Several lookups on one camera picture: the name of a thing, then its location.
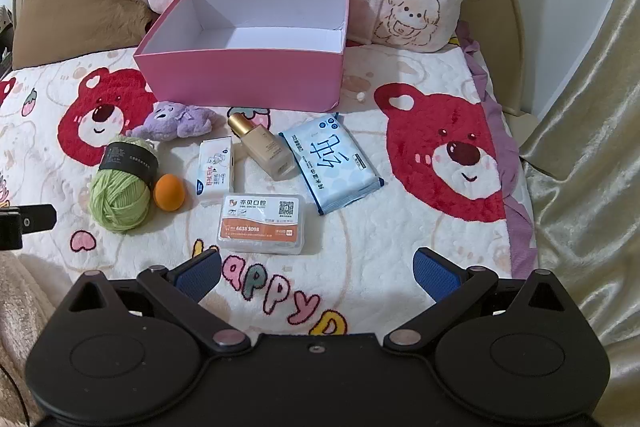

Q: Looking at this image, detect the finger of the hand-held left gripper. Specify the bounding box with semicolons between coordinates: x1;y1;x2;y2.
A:
0;204;56;251

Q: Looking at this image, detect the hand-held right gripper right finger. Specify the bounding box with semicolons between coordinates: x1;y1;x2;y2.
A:
382;248;581;353

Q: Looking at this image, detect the beige fluffy blanket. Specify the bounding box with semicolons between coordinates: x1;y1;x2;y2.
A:
0;249;96;427

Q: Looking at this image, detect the purple plush toy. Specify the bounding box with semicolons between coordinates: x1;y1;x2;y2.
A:
131;101;218;142

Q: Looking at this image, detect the white plastic box orange label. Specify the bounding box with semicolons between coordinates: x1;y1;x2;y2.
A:
216;194;307;256

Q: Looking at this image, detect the beige headboard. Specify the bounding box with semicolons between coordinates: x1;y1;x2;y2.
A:
12;0;541;120

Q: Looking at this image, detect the blue wet wipes packet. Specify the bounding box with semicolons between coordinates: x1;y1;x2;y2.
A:
278;113;385;216

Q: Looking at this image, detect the gold curtain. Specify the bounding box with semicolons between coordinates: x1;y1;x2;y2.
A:
520;0;640;427

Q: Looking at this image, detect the pink cardboard box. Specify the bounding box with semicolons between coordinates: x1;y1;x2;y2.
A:
133;0;349;112

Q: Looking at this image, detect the orange makeup sponge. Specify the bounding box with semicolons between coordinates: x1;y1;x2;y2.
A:
153;174;185;210

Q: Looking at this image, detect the foundation bottle with gold cap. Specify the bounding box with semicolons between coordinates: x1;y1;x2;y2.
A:
227;112;297;182

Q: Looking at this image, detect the green yarn ball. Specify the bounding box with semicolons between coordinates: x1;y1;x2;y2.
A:
89;134;160;234

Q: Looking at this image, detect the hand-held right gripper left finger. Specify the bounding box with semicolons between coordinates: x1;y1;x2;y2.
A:
57;248;251;355

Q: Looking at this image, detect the small white carton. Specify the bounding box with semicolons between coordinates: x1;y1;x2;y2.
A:
192;136;235;198

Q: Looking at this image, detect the purple ruffled bed sheet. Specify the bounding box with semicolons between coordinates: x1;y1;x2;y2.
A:
457;22;538;280

